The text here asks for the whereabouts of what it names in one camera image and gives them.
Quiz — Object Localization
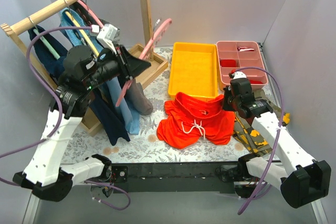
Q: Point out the camouflage shorts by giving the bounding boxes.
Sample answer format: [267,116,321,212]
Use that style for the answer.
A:
[233,89,281,156]

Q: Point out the red white packet in organizer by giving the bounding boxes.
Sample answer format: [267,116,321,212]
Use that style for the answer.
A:
[237,47,255,52]

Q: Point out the red cloth in organizer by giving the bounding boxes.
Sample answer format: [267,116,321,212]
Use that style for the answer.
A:
[249,80,264,84]

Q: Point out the pink hanger with grey shorts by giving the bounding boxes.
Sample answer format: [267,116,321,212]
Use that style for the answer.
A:
[77,0,104,28]

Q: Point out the wooden clothes rack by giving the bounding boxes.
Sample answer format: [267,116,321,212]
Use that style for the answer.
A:
[1,0,168,136]

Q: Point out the red item in organizer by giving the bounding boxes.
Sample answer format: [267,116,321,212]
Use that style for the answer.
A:
[219,59,237,68]

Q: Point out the yellow hanger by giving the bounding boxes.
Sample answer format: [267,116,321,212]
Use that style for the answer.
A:
[65,11,99,58]

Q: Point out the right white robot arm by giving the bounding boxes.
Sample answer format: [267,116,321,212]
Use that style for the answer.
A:
[223,71,331,208]

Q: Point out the light blue shorts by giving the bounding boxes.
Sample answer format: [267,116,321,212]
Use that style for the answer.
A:
[60,8,140,134]

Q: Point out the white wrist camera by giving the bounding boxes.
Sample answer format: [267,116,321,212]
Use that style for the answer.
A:
[97,24,118,53]
[228,69,247,80]

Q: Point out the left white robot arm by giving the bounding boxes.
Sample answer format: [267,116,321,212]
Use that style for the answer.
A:
[13,46,150,202]

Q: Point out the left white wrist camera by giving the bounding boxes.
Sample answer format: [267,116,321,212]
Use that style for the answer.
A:
[97,24,118,53]

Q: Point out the mint green hanger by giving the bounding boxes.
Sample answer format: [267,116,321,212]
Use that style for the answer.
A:
[39,36,60,60]

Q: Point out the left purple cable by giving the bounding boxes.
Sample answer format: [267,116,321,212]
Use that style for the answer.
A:
[0,26,131,211]

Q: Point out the purple cable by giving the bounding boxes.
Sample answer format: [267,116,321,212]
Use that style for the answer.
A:
[235,67,286,215]
[0,26,131,211]

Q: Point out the yellow plastic bin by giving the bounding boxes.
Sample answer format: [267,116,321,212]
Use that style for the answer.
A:
[168,42,218,101]

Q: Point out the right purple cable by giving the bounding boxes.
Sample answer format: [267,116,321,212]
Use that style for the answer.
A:
[235,67,286,215]

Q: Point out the grey shorts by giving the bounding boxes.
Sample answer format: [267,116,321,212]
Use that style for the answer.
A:
[100,19,153,115]

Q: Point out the pink compartment organizer box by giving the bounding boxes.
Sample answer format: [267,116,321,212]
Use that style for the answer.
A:
[216,41,268,90]

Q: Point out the orange red shorts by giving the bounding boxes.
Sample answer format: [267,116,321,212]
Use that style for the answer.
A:
[156,92,235,149]

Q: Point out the navy blue shorts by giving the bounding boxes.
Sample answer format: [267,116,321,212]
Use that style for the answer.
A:
[34,34,131,146]

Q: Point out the floral table mat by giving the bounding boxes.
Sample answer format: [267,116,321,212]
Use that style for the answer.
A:
[50,46,293,164]

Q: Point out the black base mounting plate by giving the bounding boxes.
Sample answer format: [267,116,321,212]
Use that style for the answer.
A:
[81,162,272,195]

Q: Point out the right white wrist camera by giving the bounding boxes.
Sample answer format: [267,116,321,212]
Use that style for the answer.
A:
[228,69,247,80]

